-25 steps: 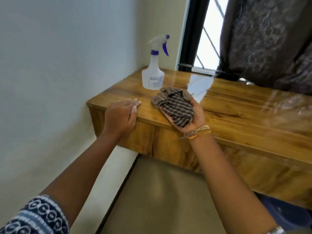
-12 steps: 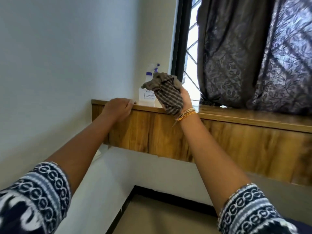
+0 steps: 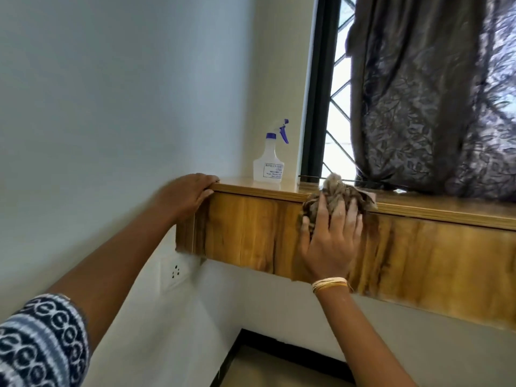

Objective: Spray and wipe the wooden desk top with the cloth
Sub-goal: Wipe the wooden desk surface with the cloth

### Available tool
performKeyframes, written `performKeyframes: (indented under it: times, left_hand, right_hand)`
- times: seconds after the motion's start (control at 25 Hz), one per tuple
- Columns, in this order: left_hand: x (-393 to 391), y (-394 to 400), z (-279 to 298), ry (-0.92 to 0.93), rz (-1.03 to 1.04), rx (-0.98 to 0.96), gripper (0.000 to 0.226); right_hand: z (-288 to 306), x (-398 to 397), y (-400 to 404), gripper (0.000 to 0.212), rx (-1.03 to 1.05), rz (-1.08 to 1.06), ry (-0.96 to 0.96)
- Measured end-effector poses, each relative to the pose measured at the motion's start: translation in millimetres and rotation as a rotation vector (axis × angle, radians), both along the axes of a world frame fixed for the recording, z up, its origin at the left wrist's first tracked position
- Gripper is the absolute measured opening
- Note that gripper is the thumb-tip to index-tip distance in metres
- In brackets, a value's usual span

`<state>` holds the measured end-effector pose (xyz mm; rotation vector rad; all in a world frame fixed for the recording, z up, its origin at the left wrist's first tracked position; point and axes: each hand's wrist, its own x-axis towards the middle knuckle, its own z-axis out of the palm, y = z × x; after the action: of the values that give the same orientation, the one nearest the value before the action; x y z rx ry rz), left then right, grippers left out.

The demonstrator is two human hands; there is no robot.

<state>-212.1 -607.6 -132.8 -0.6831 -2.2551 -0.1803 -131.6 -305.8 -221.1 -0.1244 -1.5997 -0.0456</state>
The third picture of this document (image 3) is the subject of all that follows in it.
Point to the person's left hand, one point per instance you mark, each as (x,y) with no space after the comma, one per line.
(187,197)

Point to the person's right hand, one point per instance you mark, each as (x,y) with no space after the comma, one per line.
(330,245)

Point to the brown striped cleaning cloth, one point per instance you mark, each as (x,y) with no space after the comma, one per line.
(334,191)

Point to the white spray bottle blue trigger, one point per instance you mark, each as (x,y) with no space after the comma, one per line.
(268,167)

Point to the person's right forearm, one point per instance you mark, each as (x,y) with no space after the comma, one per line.
(358,338)

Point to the person's left forearm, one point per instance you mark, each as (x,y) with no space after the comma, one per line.
(109,274)

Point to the gold bangles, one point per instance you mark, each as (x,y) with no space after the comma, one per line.
(330,284)

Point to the wooden table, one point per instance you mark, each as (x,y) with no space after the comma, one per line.
(423,257)

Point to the black framed window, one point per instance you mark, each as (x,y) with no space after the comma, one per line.
(322,84)

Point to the brown leaf-patterned curtain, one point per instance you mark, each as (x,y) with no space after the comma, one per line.
(423,96)

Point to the blue white patterned top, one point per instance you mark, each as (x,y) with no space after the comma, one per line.
(40,342)

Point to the white wall socket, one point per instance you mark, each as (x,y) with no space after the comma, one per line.
(174,272)

